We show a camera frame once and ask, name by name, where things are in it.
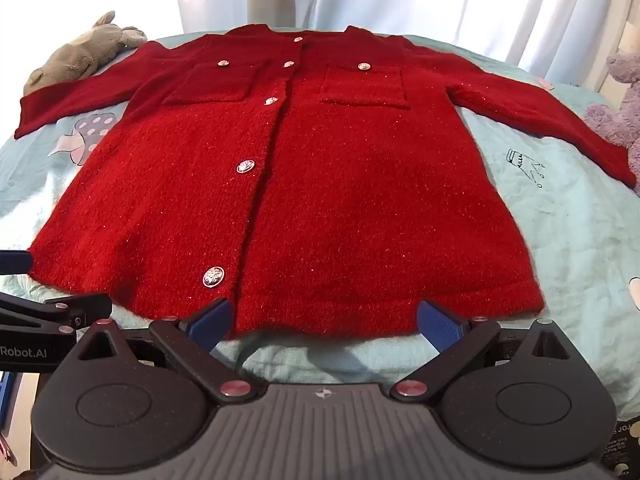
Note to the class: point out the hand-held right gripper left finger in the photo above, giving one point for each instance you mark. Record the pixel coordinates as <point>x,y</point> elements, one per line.
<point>210,319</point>

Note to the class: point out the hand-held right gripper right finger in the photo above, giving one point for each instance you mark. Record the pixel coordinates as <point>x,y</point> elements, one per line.
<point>440,325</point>

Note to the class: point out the grey plush toy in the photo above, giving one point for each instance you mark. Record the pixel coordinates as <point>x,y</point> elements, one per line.
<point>75,55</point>

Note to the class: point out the purple plush toy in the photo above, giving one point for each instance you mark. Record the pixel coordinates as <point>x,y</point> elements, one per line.
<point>617,110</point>

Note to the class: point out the red knit cardigan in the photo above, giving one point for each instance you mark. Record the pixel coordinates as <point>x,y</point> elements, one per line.
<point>330,185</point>

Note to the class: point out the cream headboard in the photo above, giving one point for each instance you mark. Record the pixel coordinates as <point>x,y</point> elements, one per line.
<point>631,55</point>

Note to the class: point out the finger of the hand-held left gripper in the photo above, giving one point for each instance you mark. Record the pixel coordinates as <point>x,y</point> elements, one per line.
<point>17,262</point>
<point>60,310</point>

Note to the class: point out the light blue printed bedsheet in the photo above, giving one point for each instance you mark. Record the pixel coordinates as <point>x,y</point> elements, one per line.
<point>540,200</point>

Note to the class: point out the dark printed packet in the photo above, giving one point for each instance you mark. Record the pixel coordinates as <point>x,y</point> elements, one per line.
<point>622,452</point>

